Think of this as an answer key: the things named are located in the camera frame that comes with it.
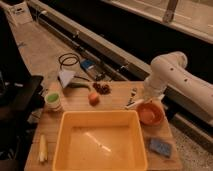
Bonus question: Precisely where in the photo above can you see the red bowl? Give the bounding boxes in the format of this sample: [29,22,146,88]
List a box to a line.
[136,103,164,126]

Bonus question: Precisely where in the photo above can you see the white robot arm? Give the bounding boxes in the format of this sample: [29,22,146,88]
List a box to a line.
[144,51,213,126]

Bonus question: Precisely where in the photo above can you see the dark red grapes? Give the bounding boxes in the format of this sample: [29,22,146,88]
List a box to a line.
[93,83,111,95]

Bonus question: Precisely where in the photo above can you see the metal fork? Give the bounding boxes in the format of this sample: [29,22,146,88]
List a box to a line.
[126,88,137,106]

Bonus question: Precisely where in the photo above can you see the blue electronic box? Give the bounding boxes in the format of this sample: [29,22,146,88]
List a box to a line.
[80,59,95,71]

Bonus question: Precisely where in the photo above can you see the green cucumber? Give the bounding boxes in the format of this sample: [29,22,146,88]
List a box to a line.
[68,83,91,91]

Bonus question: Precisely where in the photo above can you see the white paper cone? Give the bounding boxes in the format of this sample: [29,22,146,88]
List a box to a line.
[59,69,76,88]

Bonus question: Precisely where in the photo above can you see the white cup green inside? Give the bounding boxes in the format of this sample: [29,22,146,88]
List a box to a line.
[44,92,61,111]

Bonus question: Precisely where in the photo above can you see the yellow plastic tub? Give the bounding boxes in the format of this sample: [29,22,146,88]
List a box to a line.
[52,110,148,171]

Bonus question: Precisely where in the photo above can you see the blue sponge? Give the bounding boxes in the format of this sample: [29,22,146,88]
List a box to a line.
[149,138,172,158]

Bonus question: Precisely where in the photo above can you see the yellow corn cob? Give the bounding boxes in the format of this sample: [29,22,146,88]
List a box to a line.
[39,134,48,163]

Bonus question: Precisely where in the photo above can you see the white box with label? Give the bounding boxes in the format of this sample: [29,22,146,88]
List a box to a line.
[8,2,33,26]

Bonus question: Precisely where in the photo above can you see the black coiled cable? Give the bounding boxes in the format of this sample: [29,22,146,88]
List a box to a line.
[58,52,81,70]

